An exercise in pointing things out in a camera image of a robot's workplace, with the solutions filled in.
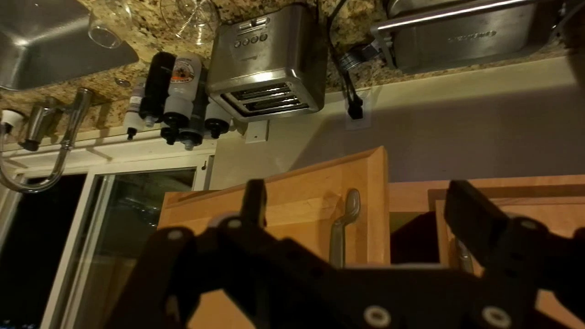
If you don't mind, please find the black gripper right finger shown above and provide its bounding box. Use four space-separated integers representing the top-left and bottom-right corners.
443 181 585 329

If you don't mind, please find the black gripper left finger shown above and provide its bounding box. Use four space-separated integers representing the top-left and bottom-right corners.
105 179 266 329

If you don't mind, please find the wooden cupboard door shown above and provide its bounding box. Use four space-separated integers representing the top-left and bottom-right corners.
429 185 585 329
155 144 390 329

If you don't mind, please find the metal door handle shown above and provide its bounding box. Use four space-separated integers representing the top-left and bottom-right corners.
328 188 361 267

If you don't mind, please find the kitchen window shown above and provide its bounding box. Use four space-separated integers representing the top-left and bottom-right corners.
0 143 211 329

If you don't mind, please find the metal kitchen faucet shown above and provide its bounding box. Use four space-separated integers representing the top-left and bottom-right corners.
0 86 94 197

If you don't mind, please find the stainless steel toaster oven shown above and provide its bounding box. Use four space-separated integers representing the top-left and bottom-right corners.
370 0 562 73

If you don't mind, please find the clear drinking glass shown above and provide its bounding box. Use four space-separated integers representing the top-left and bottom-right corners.
87 0 133 49

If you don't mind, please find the stainless steel sink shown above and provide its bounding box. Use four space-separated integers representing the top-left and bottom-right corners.
0 0 136 91

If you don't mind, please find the wooden upper cupboard frame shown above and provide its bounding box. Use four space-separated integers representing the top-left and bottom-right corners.
385 174 585 271

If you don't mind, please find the white light switch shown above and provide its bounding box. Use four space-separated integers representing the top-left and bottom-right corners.
244 121 268 144

